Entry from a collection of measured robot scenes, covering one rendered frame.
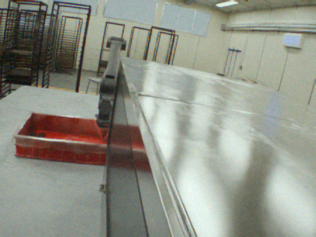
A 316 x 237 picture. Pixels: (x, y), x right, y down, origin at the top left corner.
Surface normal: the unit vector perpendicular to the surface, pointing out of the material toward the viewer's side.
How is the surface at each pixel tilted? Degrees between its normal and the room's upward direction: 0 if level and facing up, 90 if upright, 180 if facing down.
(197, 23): 90
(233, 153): 0
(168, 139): 0
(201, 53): 90
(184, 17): 90
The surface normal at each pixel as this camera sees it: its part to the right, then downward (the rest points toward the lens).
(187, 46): 0.16, 0.33
